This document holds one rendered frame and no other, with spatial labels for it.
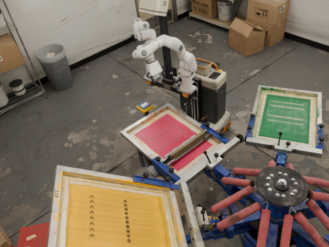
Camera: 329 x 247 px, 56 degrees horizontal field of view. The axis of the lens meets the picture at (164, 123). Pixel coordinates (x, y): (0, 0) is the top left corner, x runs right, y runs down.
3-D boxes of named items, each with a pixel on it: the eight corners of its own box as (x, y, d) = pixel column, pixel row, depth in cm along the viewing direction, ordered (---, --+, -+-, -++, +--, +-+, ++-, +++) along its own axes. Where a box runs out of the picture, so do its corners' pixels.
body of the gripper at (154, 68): (146, 63, 241) (152, 76, 245) (157, 58, 243) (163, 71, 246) (144, 62, 248) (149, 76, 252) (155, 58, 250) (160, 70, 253)
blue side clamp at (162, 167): (152, 164, 258) (151, 159, 253) (156, 161, 260) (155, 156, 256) (176, 185, 240) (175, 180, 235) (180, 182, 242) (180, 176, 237)
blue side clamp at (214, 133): (199, 131, 282) (199, 125, 277) (203, 128, 284) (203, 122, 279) (224, 148, 263) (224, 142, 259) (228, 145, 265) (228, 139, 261)
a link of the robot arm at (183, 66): (185, 70, 295) (184, 55, 284) (195, 75, 287) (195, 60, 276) (178, 74, 290) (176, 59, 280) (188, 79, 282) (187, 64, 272)
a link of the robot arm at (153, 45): (151, 40, 248) (130, 51, 240) (159, 37, 238) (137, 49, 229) (155, 50, 251) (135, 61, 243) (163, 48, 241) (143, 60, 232)
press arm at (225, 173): (208, 168, 243) (208, 163, 239) (214, 163, 245) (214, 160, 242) (225, 181, 232) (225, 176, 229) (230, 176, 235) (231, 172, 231)
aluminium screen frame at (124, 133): (120, 135, 287) (120, 132, 285) (168, 105, 312) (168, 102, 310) (177, 184, 239) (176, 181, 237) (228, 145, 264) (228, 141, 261)
